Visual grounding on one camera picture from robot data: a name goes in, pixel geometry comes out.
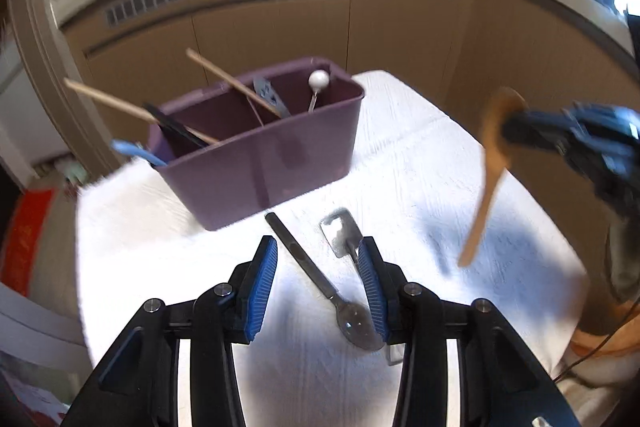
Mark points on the black plastic spoon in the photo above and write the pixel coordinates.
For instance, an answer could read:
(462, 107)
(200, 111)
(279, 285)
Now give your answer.
(172, 132)

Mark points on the wooden spoon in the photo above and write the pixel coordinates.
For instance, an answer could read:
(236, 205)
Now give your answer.
(492, 187)

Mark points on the tan kitchen cabinet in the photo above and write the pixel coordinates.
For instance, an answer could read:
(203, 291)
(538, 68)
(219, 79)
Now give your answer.
(400, 37)

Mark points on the red cloth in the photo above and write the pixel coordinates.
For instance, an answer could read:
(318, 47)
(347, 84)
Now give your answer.
(32, 242)

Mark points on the purple plastic utensil caddy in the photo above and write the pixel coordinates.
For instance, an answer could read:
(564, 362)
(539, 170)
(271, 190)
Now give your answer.
(270, 167)

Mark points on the square metal spoon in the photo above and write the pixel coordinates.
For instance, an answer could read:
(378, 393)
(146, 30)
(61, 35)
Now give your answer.
(340, 232)

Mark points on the wooden chopstick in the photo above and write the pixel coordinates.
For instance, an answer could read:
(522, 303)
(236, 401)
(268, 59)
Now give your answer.
(225, 77)
(115, 103)

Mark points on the white textured towel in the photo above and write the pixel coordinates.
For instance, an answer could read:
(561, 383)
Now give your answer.
(425, 187)

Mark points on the smiley face metal spoon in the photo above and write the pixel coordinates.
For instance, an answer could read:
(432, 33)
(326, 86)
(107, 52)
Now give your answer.
(265, 89)

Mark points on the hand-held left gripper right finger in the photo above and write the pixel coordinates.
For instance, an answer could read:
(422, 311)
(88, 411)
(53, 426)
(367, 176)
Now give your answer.
(372, 297)

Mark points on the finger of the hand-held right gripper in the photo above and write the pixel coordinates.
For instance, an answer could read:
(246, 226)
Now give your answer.
(545, 119)
(537, 141)

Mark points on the metal spoon with white ball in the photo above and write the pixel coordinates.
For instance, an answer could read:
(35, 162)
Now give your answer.
(318, 79)

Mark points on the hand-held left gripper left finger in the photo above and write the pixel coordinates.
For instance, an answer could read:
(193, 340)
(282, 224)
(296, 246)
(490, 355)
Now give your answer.
(262, 292)

